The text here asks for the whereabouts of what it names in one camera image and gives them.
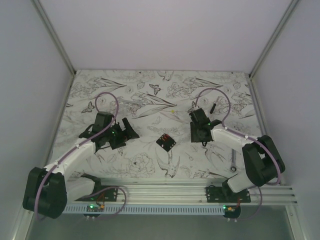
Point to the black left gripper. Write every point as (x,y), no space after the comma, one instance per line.
(124,135)

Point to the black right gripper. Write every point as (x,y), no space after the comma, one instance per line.
(194,138)

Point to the black fuse box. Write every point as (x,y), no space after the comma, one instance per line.
(166,142)

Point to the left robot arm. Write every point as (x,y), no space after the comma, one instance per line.
(49,189)

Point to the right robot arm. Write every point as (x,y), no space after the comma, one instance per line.
(261,157)

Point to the silver ratchet wrench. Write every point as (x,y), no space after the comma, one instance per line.
(233,166)

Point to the left controller board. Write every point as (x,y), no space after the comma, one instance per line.
(93,211)

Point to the controller board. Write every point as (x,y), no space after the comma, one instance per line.
(232,212)
(93,211)

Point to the right controller board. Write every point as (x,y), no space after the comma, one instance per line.
(232,212)

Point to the black handled screwdriver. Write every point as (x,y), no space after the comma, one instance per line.
(214,105)

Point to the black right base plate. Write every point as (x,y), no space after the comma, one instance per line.
(217,194)

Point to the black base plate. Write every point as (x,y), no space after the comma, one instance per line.
(217,194)
(106,194)

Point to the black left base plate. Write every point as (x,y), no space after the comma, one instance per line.
(106,194)

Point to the slotted cable duct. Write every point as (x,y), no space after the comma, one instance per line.
(150,209)

